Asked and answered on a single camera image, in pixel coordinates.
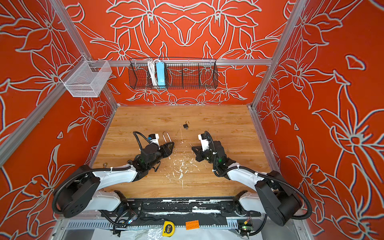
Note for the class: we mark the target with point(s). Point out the small black padlock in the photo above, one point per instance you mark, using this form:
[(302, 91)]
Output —
[(186, 125)]

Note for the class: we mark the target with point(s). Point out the blue white box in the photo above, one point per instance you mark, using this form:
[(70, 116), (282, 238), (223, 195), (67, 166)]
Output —
[(161, 72)]

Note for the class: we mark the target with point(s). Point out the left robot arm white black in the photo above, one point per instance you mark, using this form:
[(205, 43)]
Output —
[(84, 189)]

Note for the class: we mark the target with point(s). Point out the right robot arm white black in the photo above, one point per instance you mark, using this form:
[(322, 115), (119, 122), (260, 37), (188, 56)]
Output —
[(271, 195)]

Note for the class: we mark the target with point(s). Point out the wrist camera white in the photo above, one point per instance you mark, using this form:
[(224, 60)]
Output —
[(154, 139), (204, 142)]

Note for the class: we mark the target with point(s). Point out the yellow tape measure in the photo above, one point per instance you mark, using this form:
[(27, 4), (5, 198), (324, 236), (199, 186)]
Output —
[(168, 229)]

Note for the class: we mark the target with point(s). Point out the brass padlock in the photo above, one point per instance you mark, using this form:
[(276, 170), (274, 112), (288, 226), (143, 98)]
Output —
[(166, 137)]

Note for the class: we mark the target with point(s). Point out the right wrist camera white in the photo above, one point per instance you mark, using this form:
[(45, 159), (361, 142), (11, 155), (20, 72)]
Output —
[(204, 142)]

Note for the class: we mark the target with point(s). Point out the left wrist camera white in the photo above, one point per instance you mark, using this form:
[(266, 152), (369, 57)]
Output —
[(154, 139)]

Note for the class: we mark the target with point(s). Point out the orange lego brick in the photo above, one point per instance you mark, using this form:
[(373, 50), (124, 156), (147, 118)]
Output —
[(192, 225)]

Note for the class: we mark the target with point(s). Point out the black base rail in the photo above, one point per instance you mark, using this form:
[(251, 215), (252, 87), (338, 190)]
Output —
[(210, 212)]

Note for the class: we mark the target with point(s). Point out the black wire basket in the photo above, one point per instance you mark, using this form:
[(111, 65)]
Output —
[(181, 74)]

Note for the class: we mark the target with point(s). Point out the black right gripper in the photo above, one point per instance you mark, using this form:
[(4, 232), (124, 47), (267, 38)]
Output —
[(199, 154)]

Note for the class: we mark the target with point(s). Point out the clear plastic bin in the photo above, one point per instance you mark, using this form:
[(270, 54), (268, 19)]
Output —
[(85, 81)]

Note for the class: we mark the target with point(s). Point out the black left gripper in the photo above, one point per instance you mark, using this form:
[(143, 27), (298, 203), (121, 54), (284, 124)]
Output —
[(166, 150)]

